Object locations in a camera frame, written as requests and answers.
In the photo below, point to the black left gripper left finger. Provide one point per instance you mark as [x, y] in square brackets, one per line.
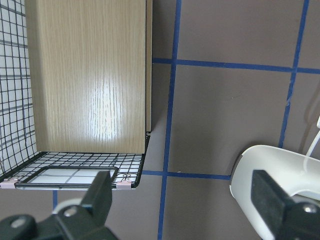
[98, 198]

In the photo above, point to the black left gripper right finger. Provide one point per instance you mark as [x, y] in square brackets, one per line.
[270, 200]

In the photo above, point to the white toaster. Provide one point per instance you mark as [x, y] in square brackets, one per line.
[298, 175]

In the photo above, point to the wire grid basket with wood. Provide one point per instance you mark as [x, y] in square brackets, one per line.
[75, 92]

